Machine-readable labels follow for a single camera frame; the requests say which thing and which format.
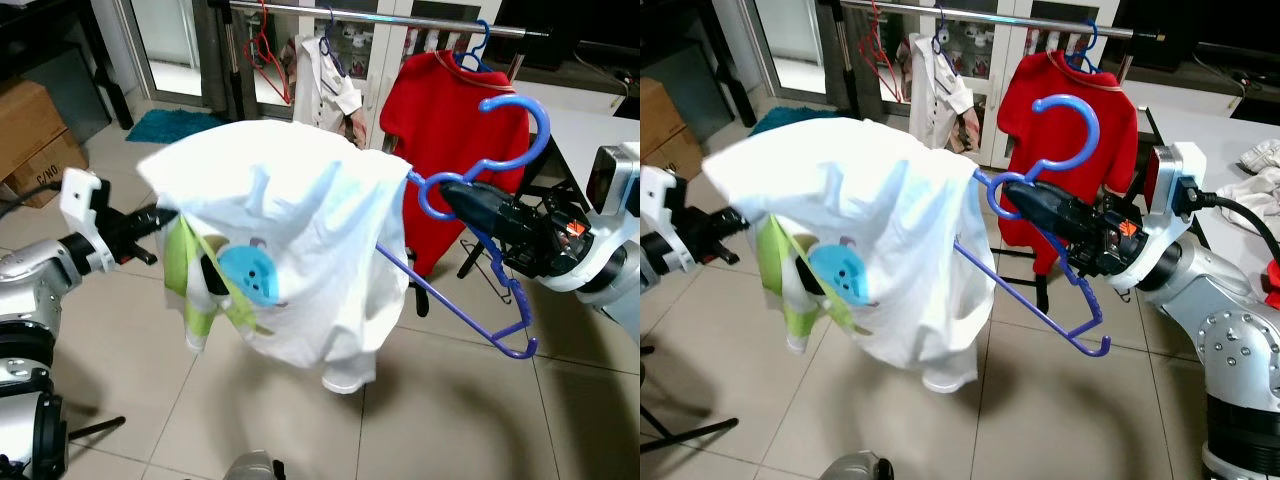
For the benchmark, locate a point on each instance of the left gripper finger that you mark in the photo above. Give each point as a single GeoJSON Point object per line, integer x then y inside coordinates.
{"type": "Point", "coordinates": [165, 214]}
{"type": "Point", "coordinates": [742, 214]}
{"type": "Point", "coordinates": [165, 230]}
{"type": "Point", "coordinates": [744, 231]}

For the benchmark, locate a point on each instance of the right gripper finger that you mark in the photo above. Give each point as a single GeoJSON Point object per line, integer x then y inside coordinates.
{"type": "Point", "coordinates": [475, 195]}
{"type": "Point", "coordinates": [1035, 196]}
{"type": "Point", "coordinates": [490, 225]}
{"type": "Point", "coordinates": [1050, 225]}

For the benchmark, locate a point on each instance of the blue purple plastic hanger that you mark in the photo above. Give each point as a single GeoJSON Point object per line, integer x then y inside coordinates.
{"type": "Point", "coordinates": [1092, 125]}
{"type": "Point", "coordinates": [543, 125]}

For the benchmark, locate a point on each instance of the white printed T-shirt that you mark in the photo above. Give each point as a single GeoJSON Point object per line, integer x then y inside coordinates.
{"type": "Point", "coordinates": [880, 200]}
{"type": "Point", "coordinates": [300, 200]}

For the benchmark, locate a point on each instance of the dark blue plastic hanger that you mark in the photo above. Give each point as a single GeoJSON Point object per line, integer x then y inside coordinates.
{"type": "Point", "coordinates": [330, 45]}
{"type": "Point", "coordinates": [940, 45]}

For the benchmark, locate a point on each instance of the red collared shirt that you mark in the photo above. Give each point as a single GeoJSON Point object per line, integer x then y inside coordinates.
{"type": "Point", "coordinates": [440, 120]}
{"type": "Point", "coordinates": [1015, 120]}

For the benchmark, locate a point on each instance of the small printed cardboard box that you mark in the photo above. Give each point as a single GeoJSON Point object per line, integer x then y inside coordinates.
{"type": "Point", "coordinates": [670, 160]}
{"type": "Point", "coordinates": [50, 180]}

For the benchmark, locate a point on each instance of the teal floor mat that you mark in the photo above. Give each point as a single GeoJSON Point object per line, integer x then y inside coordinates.
{"type": "Point", "coordinates": [795, 120]}
{"type": "Point", "coordinates": [175, 125]}

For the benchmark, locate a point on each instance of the large plain cardboard box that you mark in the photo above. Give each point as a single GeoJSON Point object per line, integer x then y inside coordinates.
{"type": "Point", "coordinates": [660, 110]}
{"type": "Point", "coordinates": [30, 115]}

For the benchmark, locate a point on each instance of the grey flat board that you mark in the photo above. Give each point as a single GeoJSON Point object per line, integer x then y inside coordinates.
{"type": "Point", "coordinates": [65, 90]}
{"type": "Point", "coordinates": [695, 85]}

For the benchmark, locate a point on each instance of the white patterned hanging garment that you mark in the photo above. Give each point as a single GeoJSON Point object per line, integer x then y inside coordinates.
{"type": "Point", "coordinates": [930, 90]}
{"type": "Point", "coordinates": [315, 90]}

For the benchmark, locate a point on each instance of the white crumpled cloth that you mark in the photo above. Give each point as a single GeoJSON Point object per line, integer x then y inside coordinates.
{"type": "Point", "coordinates": [1262, 170]}

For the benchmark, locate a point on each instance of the red garment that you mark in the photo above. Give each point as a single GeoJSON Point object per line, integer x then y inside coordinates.
{"type": "Point", "coordinates": [1273, 285]}

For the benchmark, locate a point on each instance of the aluminium framed glass door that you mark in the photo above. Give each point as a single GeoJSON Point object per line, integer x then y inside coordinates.
{"type": "Point", "coordinates": [165, 40]}
{"type": "Point", "coordinates": [790, 40]}

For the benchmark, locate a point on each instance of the black and chrome clothes rack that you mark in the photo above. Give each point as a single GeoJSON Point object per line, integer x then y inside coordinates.
{"type": "Point", "coordinates": [1000, 19]}
{"type": "Point", "coordinates": [400, 19]}

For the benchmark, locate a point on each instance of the black floor stand base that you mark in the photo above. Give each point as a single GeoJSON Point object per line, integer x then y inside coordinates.
{"type": "Point", "coordinates": [95, 428]}
{"type": "Point", "coordinates": [690, 435]}

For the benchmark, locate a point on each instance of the black monitor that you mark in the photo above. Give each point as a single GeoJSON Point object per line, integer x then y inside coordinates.
{"type": "Point", "coordinates": [1210, 30]}
{"type": "Point", "coordinates": [580, 30]}

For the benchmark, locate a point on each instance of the black desk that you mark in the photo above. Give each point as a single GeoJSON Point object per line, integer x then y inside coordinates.
{"type": "Point", "coordinates": [50, 25]}
{"type": "Point", "coordinates": [680, 20]}

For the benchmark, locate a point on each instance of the grey robot left leg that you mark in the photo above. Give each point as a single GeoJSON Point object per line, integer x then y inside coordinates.
{"type": "Point", "coordinates": [252, 468]}
{"type": "Point", "coordinates": [862, 468]}

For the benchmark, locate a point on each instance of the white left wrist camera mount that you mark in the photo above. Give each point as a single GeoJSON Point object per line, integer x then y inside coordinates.
{"type": "Point", "coordinates": [665, 200]}
{"type": "Point", "coordinates": [80, 195]}

